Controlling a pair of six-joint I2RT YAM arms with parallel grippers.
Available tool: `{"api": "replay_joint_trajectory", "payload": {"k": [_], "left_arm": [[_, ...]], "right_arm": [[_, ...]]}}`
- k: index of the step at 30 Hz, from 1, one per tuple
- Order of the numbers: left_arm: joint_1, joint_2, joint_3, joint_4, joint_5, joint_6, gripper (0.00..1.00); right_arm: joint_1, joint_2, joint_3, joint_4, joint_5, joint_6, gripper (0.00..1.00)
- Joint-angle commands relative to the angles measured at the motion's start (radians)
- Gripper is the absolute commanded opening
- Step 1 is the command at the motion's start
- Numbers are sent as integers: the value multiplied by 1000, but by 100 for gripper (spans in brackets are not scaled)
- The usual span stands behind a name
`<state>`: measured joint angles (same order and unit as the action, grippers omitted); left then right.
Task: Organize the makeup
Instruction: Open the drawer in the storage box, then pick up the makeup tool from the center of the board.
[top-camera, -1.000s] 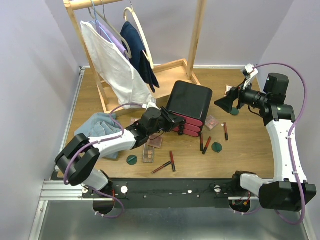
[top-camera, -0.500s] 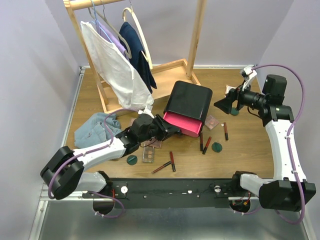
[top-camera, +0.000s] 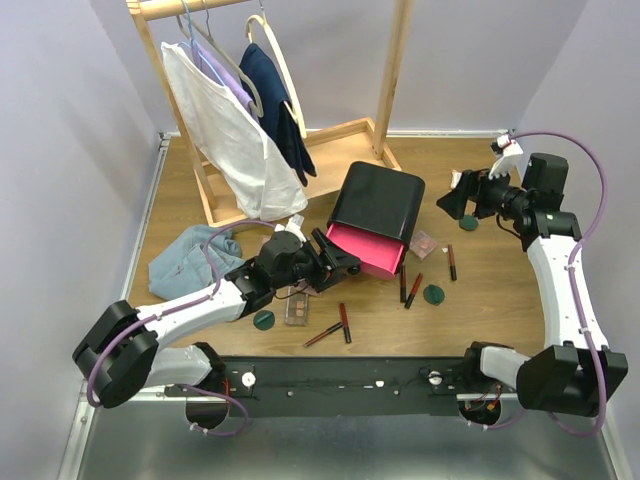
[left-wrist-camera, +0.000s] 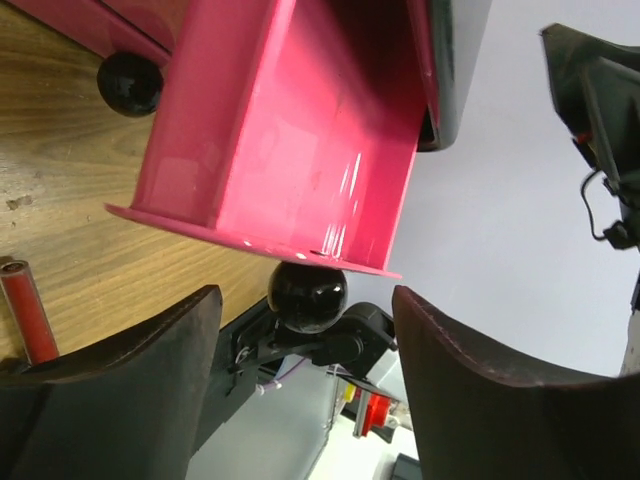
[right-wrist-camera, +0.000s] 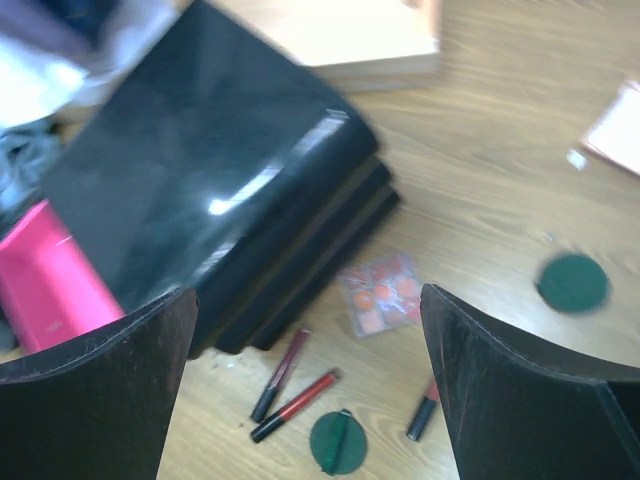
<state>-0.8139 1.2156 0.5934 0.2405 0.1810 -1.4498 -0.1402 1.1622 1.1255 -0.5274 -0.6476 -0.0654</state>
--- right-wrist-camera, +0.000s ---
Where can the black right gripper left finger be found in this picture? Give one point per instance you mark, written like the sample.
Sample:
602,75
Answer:
99,405

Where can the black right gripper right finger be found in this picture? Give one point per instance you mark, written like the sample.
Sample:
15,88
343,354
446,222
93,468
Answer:
520,407

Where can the pink drawer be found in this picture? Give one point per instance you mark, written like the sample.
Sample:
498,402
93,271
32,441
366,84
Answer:
50,292

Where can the green round compact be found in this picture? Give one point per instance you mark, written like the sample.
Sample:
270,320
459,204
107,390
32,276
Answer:
338,443
573,283

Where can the black drawer organizer box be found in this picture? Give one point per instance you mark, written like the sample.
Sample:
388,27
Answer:
218,164

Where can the small pink square palette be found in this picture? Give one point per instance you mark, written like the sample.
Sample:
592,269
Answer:
614,136

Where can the red lip gloss tube right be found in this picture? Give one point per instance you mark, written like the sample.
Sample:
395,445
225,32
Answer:
424,412

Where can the square clear blush palette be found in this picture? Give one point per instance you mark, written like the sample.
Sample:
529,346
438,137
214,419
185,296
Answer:
382,295

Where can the dark red lip gloss tube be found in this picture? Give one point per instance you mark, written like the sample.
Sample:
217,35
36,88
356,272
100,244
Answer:
280,375

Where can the bright red lip gloss tube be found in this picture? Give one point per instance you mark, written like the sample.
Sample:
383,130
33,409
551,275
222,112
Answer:
295,406

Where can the blue denim jeans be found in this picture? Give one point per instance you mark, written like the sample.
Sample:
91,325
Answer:
27,152

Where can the white shirt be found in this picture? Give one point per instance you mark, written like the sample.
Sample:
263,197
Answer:
62,57

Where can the wooden clothes rack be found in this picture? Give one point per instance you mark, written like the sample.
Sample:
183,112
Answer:
354,45

